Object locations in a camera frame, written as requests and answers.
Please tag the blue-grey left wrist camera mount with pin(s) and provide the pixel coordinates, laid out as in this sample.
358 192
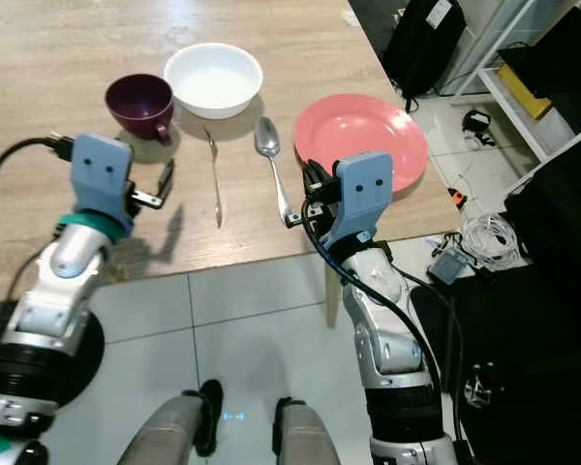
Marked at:
101 179

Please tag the yellow box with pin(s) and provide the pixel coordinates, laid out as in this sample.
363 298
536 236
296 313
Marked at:
524 93

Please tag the silver spoon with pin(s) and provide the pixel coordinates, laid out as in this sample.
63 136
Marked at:
267 136

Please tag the black case on shelf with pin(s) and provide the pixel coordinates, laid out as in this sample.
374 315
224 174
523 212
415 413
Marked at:
560 56

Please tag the small orange object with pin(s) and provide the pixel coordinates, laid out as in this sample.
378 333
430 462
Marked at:
455 199

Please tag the grey robot leg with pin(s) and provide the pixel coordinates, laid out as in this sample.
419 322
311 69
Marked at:
169 434
307 438

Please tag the wooden table leg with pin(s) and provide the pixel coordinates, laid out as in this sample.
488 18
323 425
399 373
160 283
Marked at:
333 293

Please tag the black backpack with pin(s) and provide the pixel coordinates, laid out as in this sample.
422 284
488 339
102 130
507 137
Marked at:
424 41

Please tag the black cabinet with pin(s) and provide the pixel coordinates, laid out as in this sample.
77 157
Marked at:
554 291

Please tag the grey power adapter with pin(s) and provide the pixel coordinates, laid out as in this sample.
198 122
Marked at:
447 263

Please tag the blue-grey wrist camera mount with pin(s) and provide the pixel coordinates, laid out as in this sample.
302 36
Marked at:
364 194
101 179

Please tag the purple cup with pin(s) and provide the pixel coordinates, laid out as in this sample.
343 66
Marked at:
138 103

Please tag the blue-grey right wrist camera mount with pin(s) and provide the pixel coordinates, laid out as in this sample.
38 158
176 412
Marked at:
364 194

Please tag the pink plate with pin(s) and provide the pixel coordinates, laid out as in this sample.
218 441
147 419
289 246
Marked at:
358 126

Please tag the black and white charger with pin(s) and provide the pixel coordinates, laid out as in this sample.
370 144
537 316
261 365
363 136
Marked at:
477 122

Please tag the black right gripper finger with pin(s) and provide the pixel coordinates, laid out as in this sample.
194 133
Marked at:
314 174

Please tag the white shelf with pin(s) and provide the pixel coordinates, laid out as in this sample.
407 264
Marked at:
520 128

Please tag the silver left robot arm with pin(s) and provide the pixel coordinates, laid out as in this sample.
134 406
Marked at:
44 300

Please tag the white bowl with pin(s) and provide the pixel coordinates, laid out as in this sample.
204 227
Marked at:
213 79

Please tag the silver fork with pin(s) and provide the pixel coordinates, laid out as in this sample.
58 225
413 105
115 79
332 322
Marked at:
215 184

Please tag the grey right robot leg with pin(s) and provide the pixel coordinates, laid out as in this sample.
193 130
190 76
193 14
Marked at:
307 438

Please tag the grey left robot leg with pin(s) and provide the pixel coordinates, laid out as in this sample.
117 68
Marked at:
169 434

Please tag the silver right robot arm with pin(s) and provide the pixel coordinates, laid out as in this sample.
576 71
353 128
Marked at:
389 334

